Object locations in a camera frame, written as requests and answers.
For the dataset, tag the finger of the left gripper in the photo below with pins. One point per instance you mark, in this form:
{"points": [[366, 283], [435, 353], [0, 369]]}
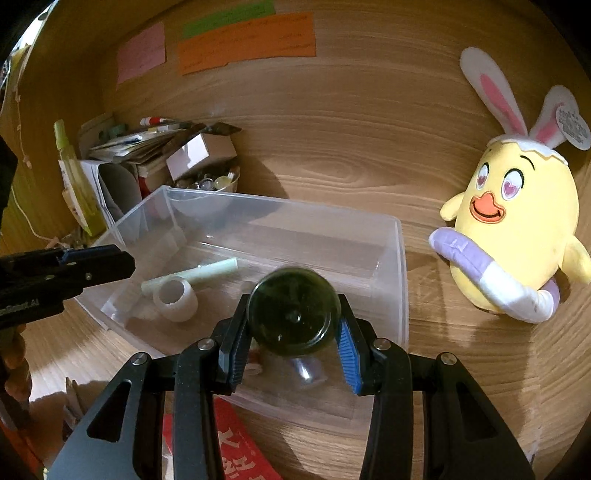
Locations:
{"points": [[78, 269]]}

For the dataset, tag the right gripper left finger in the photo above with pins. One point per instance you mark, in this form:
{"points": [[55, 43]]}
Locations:
{"points": [[120, 436]]}

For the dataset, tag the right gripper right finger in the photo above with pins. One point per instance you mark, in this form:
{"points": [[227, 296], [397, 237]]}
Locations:
{"points": [[465, 436]]}

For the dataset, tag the red packaged box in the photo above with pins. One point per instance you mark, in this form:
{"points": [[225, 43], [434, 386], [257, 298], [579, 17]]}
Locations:
{"points": [[241, 458]]}

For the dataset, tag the dark green glass bottle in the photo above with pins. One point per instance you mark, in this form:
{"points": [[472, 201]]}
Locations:
{"points": [[293, 312]]}

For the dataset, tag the tall yellow spray bottle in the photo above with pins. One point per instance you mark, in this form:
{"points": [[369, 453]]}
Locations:
{"points": [[77, 193]]}

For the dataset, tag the white folded paper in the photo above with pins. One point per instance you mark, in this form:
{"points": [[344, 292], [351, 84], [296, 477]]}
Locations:
{"points": [[115, 188]]}

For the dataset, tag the white tape roll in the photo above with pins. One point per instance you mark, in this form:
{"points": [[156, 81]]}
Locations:
{"points": [[175, 300]]}

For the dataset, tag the clear plastic storage bin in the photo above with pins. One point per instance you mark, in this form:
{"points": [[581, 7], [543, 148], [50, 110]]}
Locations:
{"points": [[361, 254]]}

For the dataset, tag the purple small bottle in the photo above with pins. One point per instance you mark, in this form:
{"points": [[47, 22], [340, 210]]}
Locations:
{"points": [[309, 370]]}

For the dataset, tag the pale green tube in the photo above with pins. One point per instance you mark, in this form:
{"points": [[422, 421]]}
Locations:
{"points": [[194, 275]]}

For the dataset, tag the stack of books papers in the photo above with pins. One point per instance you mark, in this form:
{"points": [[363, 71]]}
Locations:
{"points": [[146, 151]]}

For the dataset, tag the red white marker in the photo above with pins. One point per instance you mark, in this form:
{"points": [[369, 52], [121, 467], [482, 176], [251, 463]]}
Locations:
{"points": [[154, 121]]}

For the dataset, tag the bowl of small items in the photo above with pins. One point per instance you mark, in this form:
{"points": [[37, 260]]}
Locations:
{"points": [[212, 180]]}

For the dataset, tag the small open cardboard box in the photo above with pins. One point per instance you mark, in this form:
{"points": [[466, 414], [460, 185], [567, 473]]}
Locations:
{"points": [[201, 151]]}

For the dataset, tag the yellow chick plush toy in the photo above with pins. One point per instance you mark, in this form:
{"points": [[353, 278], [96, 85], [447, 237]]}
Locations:
{"points": [[513, 227]]}

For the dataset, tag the pink paper note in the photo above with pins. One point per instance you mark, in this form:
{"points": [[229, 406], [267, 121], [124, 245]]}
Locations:
{"points": [[141, 53]]}

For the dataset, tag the green paper note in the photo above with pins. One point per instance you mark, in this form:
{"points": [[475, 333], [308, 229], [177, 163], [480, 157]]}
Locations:
{"points": [[237, 14]]}

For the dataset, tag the orange paper note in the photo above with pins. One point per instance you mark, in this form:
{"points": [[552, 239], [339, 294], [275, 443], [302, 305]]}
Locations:
{"points": [[283, 35]]}

